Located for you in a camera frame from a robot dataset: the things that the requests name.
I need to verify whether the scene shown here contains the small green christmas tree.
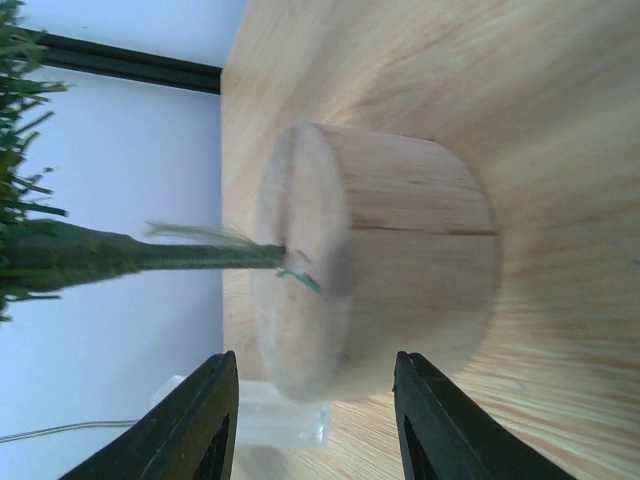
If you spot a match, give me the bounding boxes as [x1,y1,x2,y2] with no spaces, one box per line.
[0,0,501,405]

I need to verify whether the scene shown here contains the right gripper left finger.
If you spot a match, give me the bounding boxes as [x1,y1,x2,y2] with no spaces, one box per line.
[62,351,239,480]

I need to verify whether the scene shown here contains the fairy light string white beads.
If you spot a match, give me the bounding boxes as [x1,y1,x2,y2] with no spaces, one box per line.
[1,375,331,448]

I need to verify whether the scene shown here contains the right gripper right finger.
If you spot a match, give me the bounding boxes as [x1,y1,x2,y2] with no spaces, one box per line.
[393,351,572,480]

